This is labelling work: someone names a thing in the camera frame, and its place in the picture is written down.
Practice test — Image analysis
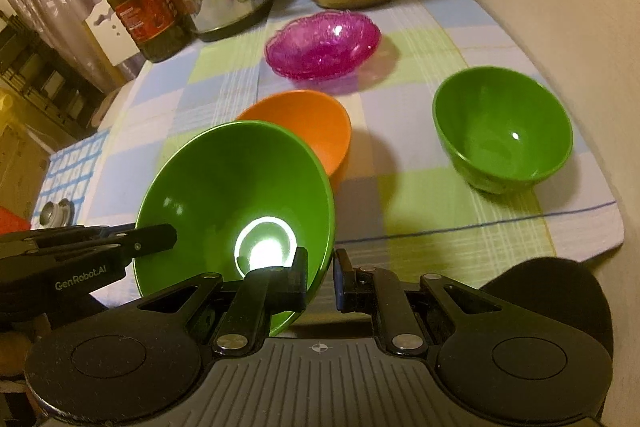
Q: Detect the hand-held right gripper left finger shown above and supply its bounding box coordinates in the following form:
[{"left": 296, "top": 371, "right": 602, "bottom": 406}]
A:
[{"left": 135, "top": 247, "right": 310, "bottom": 356}]

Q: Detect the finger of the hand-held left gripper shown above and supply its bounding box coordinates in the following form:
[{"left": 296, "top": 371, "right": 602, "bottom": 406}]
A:
[{"left": 29, "top": 223, "right": 179, "bottom": 258}]

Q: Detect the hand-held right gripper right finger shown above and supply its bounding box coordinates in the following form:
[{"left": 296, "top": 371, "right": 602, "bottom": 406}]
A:
[{"left": 332, "top": 248, "right": 504, "bottom": 356}]

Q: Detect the green plastic bowl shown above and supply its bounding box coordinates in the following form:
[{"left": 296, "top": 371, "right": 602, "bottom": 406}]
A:
[
  {"left": 133, "top": 120, "right": 336, "bottom": 338},
  {"left": 432, "top": 66, "right": 574, "bottom": 196}
]

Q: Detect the orange plastic bowl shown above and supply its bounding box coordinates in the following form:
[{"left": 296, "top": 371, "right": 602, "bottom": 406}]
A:
[{"left": 234, "top": 90, "right": 353, "bottom": 188}]

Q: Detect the purple glass plate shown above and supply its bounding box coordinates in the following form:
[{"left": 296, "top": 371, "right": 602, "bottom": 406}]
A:
[
  {"left": 265, "top": 9, "right": 381, "bottom": 75},
  {"left": 267, "top": 42, "right": 382, "bottom": 82},
  {"left": 266, "top": 37, "right": 382, "bottom": 80}
]

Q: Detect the small round metal object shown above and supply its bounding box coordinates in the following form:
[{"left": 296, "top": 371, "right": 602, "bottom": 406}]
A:
[{"left": 39, "top": 199, "right": 76, "bottom": 228}]

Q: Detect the blue white checked cloth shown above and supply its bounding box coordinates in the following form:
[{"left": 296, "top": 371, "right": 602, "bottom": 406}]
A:
[{"left": 31, "top": 129, "right": 112, "bottom": 229}]

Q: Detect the plaid tablecloth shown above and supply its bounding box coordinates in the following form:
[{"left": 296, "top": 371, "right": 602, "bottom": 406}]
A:
[{"left": 75, "top": 0, "right": 629, "bottom": 339}]

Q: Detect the dark shelf rack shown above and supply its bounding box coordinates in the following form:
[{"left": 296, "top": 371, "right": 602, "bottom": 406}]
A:
[{"left": 0, "top": 11, "right": 107, "bottom": 142}]

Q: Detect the white wooden chair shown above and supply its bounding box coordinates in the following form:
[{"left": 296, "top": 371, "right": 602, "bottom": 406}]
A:
[{"left": 82, "top": 0, "right": 142, "bottom": 68}]

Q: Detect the cooking oil bottle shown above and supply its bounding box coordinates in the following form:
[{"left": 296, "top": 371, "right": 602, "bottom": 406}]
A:
[{"left": 95, "top": 0, "right": 194, "bottom": 64}]

